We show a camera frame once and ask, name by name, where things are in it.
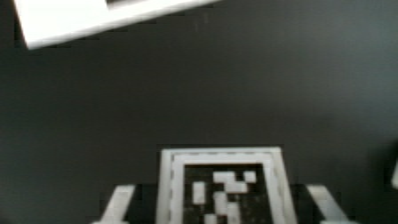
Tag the white sheet with tags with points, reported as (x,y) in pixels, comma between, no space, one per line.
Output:
(61,20)

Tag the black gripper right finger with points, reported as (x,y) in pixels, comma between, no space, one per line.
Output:
(318,210)

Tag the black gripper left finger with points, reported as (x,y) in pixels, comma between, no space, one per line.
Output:
(130,205)

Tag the white tagged cube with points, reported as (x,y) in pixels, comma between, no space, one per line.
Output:
(224,186)

